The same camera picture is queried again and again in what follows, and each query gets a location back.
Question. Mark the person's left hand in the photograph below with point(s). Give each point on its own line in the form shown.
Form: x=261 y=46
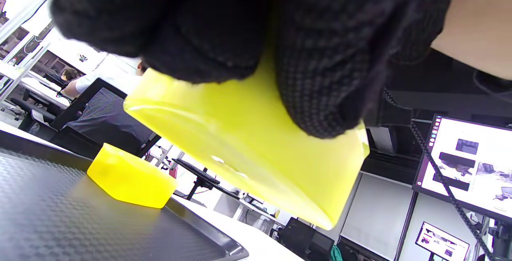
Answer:
x=200 y=21

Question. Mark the yellow plastic food container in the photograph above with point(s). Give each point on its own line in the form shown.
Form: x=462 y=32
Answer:
x=248 y=145
x=128 y=177

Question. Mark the person's left forearm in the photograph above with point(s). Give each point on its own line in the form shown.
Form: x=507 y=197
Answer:
x=480 y=25

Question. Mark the black mesh office chair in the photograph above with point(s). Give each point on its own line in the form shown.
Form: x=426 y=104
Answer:
x=104 y=117

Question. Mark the black keyboard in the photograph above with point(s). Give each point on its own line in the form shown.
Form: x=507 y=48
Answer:
x=196 y=171

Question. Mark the black plastic tray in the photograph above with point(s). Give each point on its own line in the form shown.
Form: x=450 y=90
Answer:
x=60 y=213

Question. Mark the black mesh equipment cabinet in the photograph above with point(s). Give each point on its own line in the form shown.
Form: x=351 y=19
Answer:
x=304 y=237

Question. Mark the large computer monitor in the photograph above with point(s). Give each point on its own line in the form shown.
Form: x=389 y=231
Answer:
x=472 y=161

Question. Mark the low computer monitor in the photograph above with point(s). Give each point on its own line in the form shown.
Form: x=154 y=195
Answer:
x=442 y=243

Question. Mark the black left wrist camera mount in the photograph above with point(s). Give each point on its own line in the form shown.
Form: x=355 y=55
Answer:
x=420 y=93

